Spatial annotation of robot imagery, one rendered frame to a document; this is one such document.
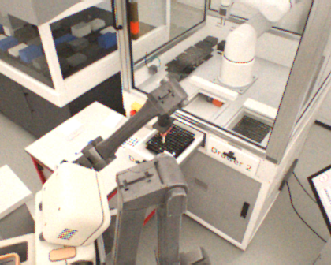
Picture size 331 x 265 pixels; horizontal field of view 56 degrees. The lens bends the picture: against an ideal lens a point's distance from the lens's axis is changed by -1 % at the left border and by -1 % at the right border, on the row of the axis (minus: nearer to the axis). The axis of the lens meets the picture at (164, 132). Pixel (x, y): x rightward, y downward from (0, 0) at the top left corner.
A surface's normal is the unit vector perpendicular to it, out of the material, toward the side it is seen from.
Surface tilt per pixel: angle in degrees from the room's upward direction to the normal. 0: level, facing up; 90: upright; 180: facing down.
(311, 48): 90
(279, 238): 0
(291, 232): 1
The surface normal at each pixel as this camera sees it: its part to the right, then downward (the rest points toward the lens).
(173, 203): 0.29, 0.65
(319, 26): -0.61, 0.54
